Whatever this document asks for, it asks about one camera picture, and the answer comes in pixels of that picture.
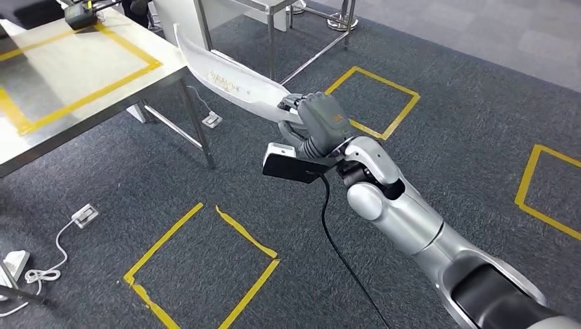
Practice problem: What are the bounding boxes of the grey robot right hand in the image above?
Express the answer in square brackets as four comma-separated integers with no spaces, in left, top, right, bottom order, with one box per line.
[277,91,354,159]

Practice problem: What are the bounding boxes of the long white curved plastic part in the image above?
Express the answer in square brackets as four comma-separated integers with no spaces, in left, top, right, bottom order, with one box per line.
[173,23,305,125]

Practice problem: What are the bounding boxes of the steel workbench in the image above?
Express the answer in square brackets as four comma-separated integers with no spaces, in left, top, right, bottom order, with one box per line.
[0,6,217,180]

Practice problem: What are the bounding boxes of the grey floor socket box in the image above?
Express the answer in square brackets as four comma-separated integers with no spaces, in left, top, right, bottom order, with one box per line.
[71,203,100,230]
[201,111,224,130]

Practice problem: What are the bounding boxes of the person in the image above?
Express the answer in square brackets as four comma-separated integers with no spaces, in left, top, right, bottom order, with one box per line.
[121,0,153,29]

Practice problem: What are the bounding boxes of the black radio device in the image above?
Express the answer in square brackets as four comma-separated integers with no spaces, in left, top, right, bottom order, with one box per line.
[63,2,99,31]

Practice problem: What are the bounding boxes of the white power strip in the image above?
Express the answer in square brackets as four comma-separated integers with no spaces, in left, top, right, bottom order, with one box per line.
[0,249,31,288]

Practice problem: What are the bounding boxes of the white table steel legs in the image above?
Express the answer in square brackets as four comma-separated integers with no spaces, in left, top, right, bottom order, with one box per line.
[0,258,47,306]

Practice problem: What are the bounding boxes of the black camera cable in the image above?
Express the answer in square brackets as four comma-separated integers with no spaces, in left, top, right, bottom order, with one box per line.
[317,171,391,329]

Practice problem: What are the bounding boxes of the white floor cable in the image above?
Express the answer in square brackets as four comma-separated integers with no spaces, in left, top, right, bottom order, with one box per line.
[186,84,214,120]

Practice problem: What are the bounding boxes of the white coiled cable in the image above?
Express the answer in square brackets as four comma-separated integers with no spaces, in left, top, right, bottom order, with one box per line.
[0,220,76,319]

